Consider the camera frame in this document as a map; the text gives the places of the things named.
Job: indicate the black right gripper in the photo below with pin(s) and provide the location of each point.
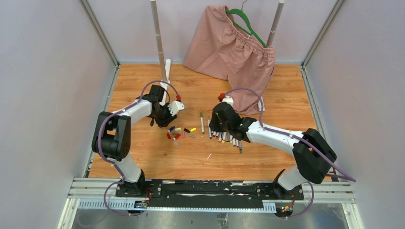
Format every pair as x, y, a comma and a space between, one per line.
213, 124

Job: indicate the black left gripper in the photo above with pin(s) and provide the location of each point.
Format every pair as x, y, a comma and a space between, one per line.
163, 123

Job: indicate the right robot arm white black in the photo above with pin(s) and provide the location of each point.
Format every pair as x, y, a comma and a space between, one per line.
313, 155

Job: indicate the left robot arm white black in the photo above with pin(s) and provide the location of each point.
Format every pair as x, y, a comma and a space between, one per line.
112, 135

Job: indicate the white garment rack left foot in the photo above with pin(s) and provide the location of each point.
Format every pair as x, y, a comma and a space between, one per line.
165, 72

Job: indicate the white garment rack foot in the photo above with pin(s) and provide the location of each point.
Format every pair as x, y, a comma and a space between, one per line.
165, 72
260, 104

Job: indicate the white garment rack right foot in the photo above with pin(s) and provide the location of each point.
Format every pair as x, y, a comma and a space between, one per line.
260, 104

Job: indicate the pink shorts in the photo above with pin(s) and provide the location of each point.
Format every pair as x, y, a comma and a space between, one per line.
222, 50

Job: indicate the green clothes hanger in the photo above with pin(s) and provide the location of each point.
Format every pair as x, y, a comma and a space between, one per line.
249, 30

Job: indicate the grey garment rack left pole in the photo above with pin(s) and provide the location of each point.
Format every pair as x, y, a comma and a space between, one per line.
157, 30

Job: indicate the grey garment rack pole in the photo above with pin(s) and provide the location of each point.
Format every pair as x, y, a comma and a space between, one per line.
275, 23
157, 30

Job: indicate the grey garment rack right pole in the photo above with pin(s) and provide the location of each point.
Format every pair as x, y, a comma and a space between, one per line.
275, 23

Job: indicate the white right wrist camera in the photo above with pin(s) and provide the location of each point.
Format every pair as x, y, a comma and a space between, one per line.
229, 100

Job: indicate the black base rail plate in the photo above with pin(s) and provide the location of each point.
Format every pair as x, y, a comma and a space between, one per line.
208, 193

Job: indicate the aluminium frame right post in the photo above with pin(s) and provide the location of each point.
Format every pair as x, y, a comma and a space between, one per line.
324, 29

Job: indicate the aluminium frame post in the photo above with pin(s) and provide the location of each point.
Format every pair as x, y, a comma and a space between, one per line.
324, 29
99, 31

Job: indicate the aluminium frame left post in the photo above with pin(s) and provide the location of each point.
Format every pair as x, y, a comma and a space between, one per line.
99, 31

